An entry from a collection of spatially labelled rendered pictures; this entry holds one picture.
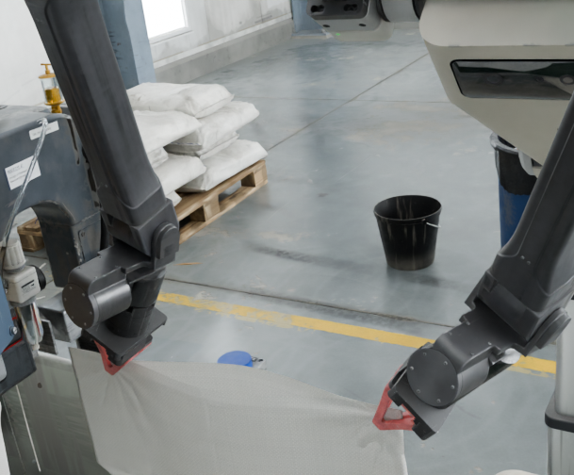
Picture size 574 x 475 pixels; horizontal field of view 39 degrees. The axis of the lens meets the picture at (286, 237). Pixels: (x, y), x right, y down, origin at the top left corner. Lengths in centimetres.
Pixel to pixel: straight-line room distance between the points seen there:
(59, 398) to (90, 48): 115
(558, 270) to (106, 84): 47
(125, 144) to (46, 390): 106
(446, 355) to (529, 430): 189
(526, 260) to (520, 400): 205
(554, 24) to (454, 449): 171
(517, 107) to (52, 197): 65
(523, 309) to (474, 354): 7
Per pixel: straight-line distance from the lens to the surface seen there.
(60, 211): 121
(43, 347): 125
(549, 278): 75
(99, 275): 96
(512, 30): 108
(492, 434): 263
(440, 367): 78
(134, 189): 92
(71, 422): 188
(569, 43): 105
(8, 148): 113
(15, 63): 652
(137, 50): 693
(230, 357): 144
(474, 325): 81
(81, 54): 82
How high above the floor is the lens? 159
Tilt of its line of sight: 23 degrees down
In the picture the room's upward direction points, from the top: 7 degrees counter-clockwise
